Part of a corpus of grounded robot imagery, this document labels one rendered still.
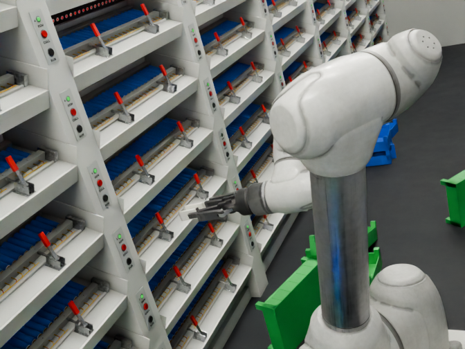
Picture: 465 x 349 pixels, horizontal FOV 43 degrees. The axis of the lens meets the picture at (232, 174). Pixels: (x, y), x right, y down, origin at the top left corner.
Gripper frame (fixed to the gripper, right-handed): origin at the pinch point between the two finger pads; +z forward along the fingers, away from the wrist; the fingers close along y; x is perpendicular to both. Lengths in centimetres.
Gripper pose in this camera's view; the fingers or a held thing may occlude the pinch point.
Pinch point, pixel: (192, 211)
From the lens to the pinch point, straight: 170.7
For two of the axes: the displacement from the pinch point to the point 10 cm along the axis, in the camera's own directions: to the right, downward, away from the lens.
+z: -8.6, 1.8, 4.8
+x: -3.6, -8.9, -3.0
